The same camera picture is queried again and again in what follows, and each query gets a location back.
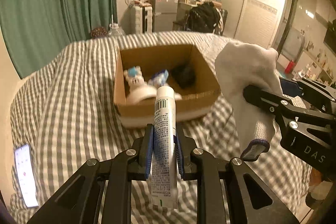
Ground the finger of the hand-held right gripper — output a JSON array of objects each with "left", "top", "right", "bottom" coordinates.
[
  {"left": 243, "top": 85, "right": 297, "bottom": 122},
  {"left": 280, "top": 77, "right": 336, "bottom": 109}
]

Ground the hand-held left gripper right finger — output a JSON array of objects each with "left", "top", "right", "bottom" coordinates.
[{"left": 175, "top": 124, "right": 300, "bottom": 224}]

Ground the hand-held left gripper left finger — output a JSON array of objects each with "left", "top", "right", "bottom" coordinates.
[{"left": 26, "top": 123, "right": 154, "bottom": 224}]

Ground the white toothpaste tube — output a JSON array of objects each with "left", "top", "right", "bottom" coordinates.
[{"left": 151, "top": 86, "right": 178, "bottom": 210}]

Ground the white knit glove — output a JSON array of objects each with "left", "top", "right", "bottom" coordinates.
[{"left": 215, "top": 42, "right": 284, "bottom": 160}]

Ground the brown cardboard box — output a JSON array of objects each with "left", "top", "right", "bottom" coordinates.
[{"left": 113, "top": 44, "right": 221, "bottom": 128}]

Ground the white tape roll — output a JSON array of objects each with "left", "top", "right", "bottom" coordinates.
[{"left": 126, "top": 85, "right": 182, "bottom": 104}]

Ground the white toy figure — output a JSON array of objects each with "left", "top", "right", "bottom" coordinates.
[{"left": 123, "top": 66, "right": 144, "bottom": 92}]

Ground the tissue packet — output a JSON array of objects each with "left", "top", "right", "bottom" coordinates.
[{"left": 148, "top": 69, "right": 169, "bottom": 86}]

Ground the black pouch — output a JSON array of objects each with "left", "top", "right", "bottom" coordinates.
[{"left": 172, "top": 63, "right": 196, "bottom": 88}]

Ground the red fire extinguisher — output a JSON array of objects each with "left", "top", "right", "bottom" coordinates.
[{"left": 285, "top": 60, "right": 297, "bottom": 74}]

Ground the checkered blanket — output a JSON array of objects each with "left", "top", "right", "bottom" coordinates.
[{"left": 9, "top": 31, "right": 315, "bottom": 224}]

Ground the white louvered wardrobe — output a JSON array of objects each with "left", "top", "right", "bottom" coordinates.
[{"left": 223, "top": 0, "right": 289, "bottom": 48}]

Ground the black jacket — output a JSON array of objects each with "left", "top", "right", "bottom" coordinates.
[{"left": 188, "top": 2, "right": 223, "bottom": 33}]

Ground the vanity desk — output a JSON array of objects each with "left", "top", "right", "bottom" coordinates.
[{"left": 177, "top": 0, "right": 223, "bottom": 23}]

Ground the clear water jug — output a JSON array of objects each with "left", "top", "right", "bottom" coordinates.
[{"left": 108, "top": 23, "right": 125, "bottom": 37}]

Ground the smartphone with lit screen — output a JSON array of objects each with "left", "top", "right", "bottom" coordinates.
[{"left": 14, "top": 144, "right": 39, "bottom": 208}]

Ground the floral bag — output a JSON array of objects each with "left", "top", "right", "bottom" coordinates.
[{"left": 90, "top": 27, "right": 108, "bottom": 39}]

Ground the small grey fridge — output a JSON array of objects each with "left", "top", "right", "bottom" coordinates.
[{"left": 152, "top": 0, "right": 179, "bottom": 32}]

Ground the white ribbed suitcase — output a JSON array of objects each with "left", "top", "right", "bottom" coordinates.
[{"left": 130, "top": 5, "right": 153, "bottom": 34}]

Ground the wide green curtain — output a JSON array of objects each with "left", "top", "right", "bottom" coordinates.
[{"left": 0, "top": 0, "right": 118, "bottom": 79}]

